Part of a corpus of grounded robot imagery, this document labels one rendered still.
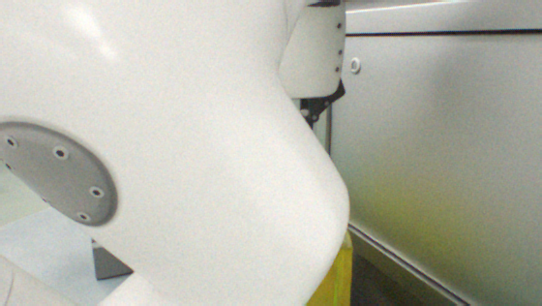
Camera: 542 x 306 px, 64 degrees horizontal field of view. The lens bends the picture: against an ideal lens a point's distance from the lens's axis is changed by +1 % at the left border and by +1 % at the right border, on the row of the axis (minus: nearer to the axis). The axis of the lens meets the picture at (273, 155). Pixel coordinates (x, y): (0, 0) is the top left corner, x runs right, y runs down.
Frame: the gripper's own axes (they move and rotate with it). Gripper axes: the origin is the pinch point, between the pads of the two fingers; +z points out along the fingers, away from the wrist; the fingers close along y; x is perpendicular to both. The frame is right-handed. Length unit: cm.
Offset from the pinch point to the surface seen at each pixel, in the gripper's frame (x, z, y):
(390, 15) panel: -3.0, -13.1, -13.3
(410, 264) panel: 10.2, 14.3, -14.5
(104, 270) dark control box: -40, 52, 21
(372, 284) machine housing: 2.1, 26.5, -17.3
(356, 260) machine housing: -1.4, 24.6, -16.3
